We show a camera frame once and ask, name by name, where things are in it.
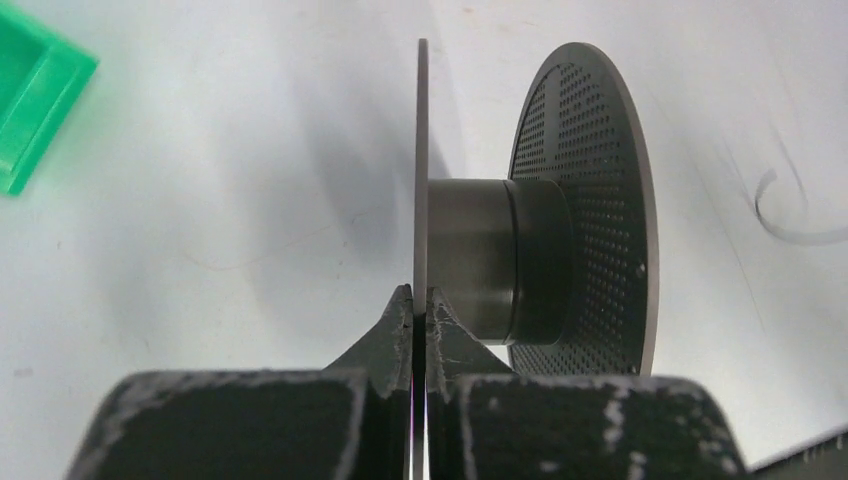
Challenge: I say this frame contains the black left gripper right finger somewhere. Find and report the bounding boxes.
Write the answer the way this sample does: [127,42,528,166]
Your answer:
[425,289,748,479]

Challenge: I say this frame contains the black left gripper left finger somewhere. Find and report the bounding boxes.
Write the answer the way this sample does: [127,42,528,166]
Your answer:
[67,285,413,479]

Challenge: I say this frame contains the dark grey cable spool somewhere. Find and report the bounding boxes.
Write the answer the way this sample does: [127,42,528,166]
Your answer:
[412,41,659,375]

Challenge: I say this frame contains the thin black wire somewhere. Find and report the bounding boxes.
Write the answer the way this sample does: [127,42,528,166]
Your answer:
[753,168,848,247]

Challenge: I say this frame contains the green plastic bin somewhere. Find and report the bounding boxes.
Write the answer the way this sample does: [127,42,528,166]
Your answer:
[1,1,98,196]

